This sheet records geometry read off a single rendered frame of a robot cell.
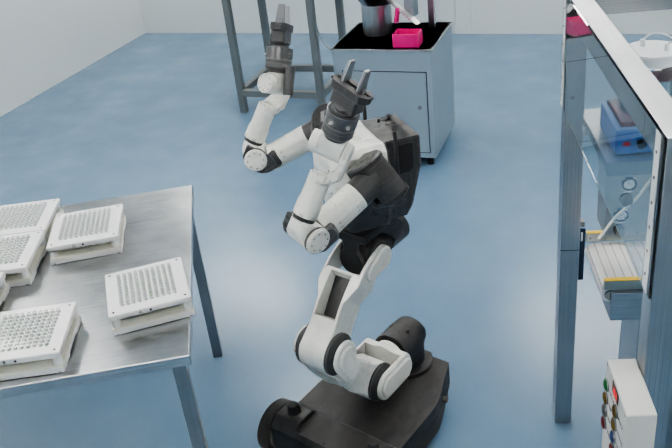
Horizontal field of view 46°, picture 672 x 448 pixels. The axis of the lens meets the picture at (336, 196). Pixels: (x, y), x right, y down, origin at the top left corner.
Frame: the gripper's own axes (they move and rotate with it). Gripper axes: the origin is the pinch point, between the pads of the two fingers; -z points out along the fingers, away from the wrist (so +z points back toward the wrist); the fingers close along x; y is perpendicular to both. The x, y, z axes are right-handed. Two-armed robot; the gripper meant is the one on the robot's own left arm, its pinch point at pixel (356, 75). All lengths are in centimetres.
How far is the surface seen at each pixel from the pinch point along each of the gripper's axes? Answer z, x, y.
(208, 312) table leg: 160, 54, 35
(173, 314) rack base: 86, 15, -30
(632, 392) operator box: 14, -96, -16
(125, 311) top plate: 86, 24, -41
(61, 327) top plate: 92, 32, -56
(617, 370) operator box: 16, -91, -11
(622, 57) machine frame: -31, -52, 19
